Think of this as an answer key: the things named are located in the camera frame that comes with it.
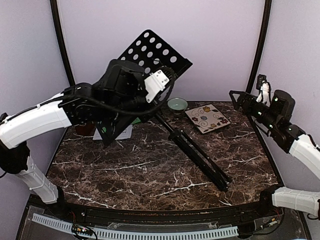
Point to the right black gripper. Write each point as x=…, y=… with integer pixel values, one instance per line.
x=249, y=98

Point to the white sheet music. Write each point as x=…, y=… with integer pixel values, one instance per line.
x=126, y=134

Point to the green sheet music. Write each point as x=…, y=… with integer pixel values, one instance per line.
x=136, y=121

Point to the black music stand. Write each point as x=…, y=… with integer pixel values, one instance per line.
x=152, y=53

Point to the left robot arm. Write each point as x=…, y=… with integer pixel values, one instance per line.
x=125, y=90

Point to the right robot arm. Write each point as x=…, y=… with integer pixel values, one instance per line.
x=291, y=139

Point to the brown wooden metronome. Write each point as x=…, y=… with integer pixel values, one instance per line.
x=85, y=129

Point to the floral square plate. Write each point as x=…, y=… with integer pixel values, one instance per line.
x=207, y=118

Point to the green ceramic bowl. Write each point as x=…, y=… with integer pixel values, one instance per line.
x=177, y=105

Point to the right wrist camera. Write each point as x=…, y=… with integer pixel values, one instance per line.
x=264, y=89

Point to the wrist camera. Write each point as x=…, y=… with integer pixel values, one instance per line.
x=264, y=89
x=154, y=84

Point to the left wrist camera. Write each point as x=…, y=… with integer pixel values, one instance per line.
x=154, y=84

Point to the black front rail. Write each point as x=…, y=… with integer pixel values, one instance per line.
x=239, y=214

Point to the white slotted cable duct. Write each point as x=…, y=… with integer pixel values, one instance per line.
x=120, y=233

